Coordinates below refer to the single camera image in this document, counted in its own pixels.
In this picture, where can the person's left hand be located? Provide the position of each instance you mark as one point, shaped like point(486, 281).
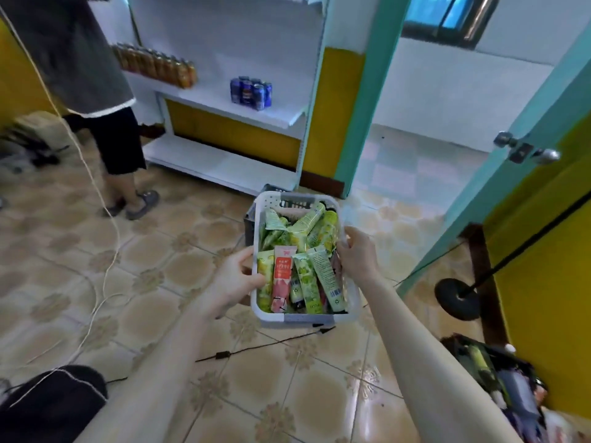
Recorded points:
point(231, 286)

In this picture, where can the person's right hand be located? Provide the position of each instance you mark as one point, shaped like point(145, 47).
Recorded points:
point(360, 263)

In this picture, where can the pile of green hand cream tubes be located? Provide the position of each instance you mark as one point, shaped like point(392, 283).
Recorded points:
point(305, 263)

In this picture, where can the white perforated plastic basket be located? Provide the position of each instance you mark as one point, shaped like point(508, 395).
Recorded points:
point(305, 318)

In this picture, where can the person's right forearm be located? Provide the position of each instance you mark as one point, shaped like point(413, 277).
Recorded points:
point(434, 373)

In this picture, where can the person's left forearm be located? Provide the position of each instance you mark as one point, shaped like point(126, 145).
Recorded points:
point(157, 383)

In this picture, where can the white side shelf unit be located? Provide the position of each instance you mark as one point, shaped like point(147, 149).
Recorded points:
point(231, 32)

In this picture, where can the black floor stand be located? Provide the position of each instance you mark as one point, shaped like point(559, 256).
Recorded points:
point(457, 300)

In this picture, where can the black plastic crate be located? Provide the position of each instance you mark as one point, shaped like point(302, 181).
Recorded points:
point(462, 350)

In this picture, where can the teal door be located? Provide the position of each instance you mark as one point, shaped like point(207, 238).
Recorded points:
point(517, 207)

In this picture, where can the pack of blue drink cans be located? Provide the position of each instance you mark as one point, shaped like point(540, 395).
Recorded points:
point(251, 93)

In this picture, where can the grey plastic jug bottle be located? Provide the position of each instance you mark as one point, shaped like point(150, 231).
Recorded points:
point(517, 397)

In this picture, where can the row of amber jars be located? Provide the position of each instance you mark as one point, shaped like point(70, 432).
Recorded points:
point(157, 66)

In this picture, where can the window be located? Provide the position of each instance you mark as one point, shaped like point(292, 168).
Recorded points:
point(443, 13)

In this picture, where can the teal door frame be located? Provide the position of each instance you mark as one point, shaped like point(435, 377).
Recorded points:
point(369, 97)

